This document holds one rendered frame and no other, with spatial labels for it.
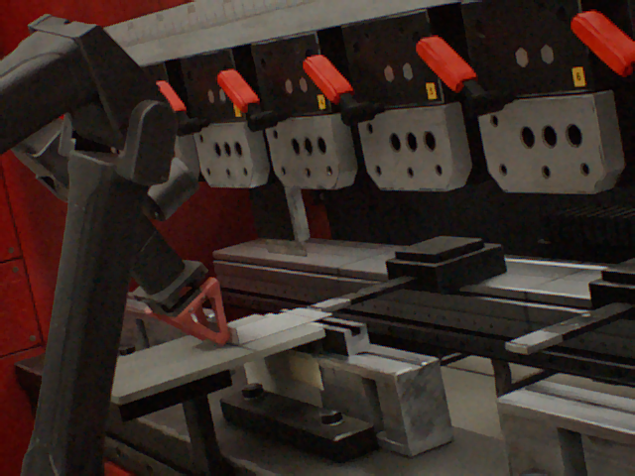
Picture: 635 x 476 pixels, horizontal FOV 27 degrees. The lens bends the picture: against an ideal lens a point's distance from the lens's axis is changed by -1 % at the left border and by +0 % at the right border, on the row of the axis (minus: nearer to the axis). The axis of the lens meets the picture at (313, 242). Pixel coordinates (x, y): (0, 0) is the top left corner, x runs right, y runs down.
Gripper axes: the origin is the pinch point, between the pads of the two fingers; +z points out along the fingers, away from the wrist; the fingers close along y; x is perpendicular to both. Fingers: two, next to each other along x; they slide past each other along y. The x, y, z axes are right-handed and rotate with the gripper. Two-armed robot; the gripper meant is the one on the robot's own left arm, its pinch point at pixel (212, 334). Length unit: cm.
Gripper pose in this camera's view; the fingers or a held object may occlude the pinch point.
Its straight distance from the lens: 156.7
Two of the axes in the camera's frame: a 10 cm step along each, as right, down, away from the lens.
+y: -4.8, -0.4, 8.7
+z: 5.7, 7.4, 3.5
